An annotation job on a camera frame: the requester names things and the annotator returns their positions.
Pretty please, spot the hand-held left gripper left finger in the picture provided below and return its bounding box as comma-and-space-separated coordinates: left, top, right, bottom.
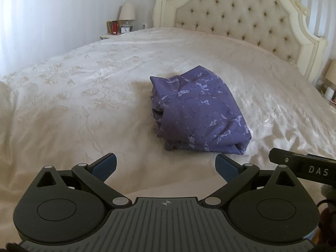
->
35, 152, 133, 210

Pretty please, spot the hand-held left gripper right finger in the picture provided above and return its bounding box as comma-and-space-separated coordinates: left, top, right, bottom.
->
201, 154, 298, 210

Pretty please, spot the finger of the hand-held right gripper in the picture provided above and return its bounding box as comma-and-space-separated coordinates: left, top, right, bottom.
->
269, 147, 295, 167

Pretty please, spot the purple patterned hooded jacket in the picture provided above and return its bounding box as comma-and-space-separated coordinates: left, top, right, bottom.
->
150, 65, 252, 155

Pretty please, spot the person's right forearm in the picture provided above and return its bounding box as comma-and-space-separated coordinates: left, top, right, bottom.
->
316, 184, 336, 245

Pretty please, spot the white floral bedspread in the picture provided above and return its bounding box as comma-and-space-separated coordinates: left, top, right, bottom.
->
0, 27, 336, 242

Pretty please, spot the beige shade table lamp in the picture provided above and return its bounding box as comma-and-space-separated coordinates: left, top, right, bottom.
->
324, 59, 336, 88

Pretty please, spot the cream tufted headboard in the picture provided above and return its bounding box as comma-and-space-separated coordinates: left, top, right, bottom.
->
154, 0, 327, 84

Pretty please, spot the white shade table lamp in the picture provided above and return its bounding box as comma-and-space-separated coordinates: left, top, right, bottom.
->
119, 2, 136, 28

